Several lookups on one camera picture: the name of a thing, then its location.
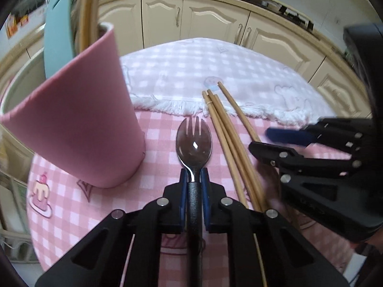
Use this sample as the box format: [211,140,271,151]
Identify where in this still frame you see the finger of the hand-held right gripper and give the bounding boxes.
[266,116,374,156]
[248,141,372,225]

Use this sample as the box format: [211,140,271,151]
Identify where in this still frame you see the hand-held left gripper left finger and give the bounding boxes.
[34,167,192,287]

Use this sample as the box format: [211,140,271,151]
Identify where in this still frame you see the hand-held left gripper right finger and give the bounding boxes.
[200,167,350,287]

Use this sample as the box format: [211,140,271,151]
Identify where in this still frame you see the black-handled metal spork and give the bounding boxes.
[176,116,213,287]

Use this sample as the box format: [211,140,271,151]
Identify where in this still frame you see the bunch of wooden chopsticks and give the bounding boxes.
[202,81,271,287]

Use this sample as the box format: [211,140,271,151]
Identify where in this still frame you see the pink cup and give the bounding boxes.
[0,22,146,189]

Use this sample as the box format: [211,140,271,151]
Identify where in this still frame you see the light blue plastic utensil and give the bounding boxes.
[43,0,75,80]

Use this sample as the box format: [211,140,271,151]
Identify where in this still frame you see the single wooden chopstick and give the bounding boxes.
[73,0,95,55]

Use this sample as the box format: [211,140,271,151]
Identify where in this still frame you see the pink checkered tablecloth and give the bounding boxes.
[26,108,374,287]

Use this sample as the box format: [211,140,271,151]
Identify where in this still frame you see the white checkered fringed cloth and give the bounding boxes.
[120,37,338,126]

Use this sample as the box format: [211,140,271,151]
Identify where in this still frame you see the black gas stove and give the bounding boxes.
[209,0,315,32]

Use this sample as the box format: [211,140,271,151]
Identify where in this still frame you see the cream lower kitchen cabinets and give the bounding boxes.
[0,0,374,120]

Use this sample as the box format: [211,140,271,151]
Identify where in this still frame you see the cream round bucket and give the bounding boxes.
[0,46,47,183]

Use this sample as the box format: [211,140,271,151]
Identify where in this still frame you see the orange snack packet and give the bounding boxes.
[6,13,19,39]

